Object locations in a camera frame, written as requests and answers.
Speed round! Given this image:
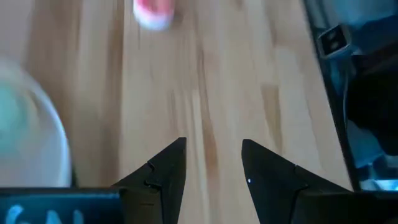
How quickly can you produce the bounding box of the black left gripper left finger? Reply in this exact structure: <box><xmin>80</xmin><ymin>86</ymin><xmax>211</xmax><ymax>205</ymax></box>
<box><xmin>113</xmin><ymin>136</ymin><xmax>187</xmax><ymax>224</ymax></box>

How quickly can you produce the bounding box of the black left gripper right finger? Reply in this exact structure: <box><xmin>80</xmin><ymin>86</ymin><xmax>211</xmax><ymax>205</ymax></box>
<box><xmin>241</xmin><ymin>139</ymin><xmax>352</xmax><ymax>224</ymax></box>

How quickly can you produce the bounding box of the white shallow plate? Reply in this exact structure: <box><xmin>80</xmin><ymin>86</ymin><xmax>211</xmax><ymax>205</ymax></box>
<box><xmin>0</xmin><ymin>58</ymin><xmax>73</xmax><ymax>188</ymax></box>

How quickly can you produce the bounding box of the black chair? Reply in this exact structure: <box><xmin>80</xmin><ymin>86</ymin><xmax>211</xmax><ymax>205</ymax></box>
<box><xmin>344</xmin><ymin>43</ymin><xmax>398</xmax><ymax>156</ymax></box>

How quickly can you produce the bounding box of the pink frosted donut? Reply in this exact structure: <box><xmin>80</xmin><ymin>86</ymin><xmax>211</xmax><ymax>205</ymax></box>
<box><xmin>132</xmin><ymin>0</ymin><xmax>175</xmax><ymax>31</ymax></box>

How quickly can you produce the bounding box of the silver metal bracket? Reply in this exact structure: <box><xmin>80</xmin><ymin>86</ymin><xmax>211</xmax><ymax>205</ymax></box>
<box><xmin>317</xmin><ymin>24</ymin><xmax>353</xmax><ymax>60</ymax></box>

